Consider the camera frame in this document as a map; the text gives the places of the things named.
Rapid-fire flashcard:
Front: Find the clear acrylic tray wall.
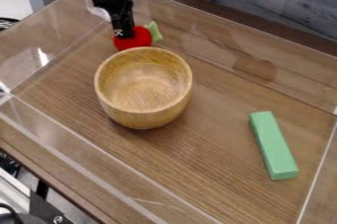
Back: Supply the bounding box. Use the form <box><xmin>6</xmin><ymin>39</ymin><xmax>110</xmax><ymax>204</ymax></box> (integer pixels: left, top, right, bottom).
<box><xmin>0</xmin><ymin>88</ymin><xmax>222</xmax><ymax>224</ymax></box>

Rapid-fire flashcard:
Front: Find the wooden bowl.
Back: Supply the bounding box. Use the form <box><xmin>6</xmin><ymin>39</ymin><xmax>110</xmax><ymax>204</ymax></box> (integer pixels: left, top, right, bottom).
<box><xmin>94</xmin><ymin>47</ymin><xmax>194</xmax><ymax>129</ymax></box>

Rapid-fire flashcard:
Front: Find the clear acrylic corner bracket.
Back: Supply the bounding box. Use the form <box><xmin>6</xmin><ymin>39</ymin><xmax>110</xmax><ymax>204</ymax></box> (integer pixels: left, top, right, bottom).
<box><xmin>82</xmin><ymin>0</ymin><xmax>114</xmax><ymax>22</ymax></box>

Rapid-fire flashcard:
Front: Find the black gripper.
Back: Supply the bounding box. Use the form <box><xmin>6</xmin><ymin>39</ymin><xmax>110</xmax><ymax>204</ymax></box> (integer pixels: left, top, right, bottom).
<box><xmin>90</xmin><ymin>0</ymin><xmax>135</xmax><ymax>38</ymax></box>

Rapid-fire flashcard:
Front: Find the black metal bracket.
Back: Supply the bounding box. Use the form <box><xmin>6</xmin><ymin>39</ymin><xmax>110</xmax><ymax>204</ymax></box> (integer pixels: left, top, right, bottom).
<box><xmin>30</xmin><ymin>191</ymin><xmax>75</xmax><ymax>224</ymax></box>

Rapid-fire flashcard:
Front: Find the green rectangular block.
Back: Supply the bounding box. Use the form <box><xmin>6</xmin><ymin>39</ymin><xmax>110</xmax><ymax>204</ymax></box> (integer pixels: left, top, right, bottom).
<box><xmin>250</xmin><ymin>112</ymin><xmax>299</xmax><ymax>181</ymax></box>

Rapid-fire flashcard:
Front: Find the black cable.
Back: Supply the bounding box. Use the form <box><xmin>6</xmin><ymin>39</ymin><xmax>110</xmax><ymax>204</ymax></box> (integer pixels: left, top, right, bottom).
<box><xmin>0</xmin><ymin>201</ymin><xmax>26</xmax><ymax>224</ymax></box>

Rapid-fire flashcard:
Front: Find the red plush fruit green leaf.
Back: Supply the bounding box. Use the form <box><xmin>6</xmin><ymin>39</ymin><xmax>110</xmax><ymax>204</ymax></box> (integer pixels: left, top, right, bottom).
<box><xmin>114</xmin><ymin>21</ymin><xmax>164</xmax><ymax>51</ymax></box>

